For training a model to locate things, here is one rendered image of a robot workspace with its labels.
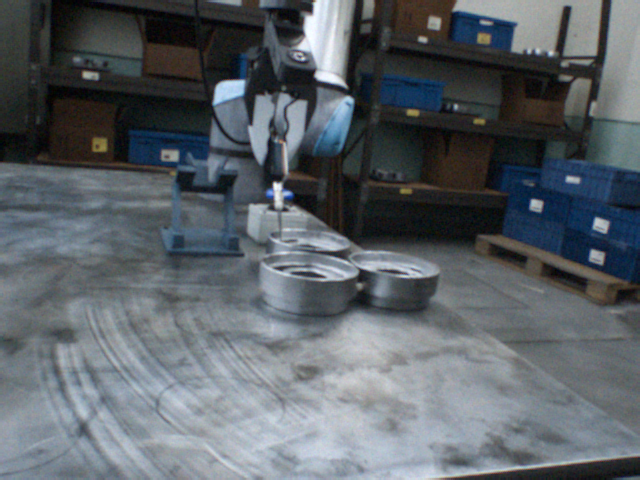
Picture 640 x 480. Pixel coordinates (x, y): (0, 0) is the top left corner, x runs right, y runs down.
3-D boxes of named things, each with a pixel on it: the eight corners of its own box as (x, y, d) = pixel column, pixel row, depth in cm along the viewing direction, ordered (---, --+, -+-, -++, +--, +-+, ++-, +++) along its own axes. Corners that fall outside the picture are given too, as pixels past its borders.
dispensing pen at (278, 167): (274, 236, 78) (267, 116, 84) (265, 248, 82) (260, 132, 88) (291, 237, 79) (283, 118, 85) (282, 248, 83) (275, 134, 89)
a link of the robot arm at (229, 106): (218, 142, 133) (224, 75, 130) (282, 150, 131) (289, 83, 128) (201, 145, 121) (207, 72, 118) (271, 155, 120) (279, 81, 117)
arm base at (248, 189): (191, 188, 133) (195, 140, 130) (262, 192, 138) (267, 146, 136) (203, 202, 119) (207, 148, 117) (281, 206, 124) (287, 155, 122)
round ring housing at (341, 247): (362, 280, 80) (366, 248, 79) (287, 284, 75) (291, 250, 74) (320, 257, 89) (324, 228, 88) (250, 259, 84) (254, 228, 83)
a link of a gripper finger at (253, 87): (271, 129, 85) (284, 64, 83) (274, 131, 83) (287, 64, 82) (236, 123, 83) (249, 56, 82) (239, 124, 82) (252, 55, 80)
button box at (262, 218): (304, 246, 95) (308, 213, 94) (257, 244, 92) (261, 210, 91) (289, 232, 102) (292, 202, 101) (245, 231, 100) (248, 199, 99)
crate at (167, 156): (202, 163, 454) (205, 132, 449) (209, 171, 418) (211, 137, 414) (126, 157, 438) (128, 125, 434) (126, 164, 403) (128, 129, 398)
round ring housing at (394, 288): (384, 279, 82) (389, 248, 81) (452, 304, 75) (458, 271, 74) (325, 289, 75) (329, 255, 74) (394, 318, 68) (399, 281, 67)
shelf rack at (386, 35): (567, 255, 523) (618, 0, 480) (352, 247, 457) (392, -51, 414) (525, 238, 575) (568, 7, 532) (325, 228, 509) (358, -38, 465)
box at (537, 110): (567, 129, 498) (576, 81, 490) (516, 122, 486) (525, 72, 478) (538, 125, 536) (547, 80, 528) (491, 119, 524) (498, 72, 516)
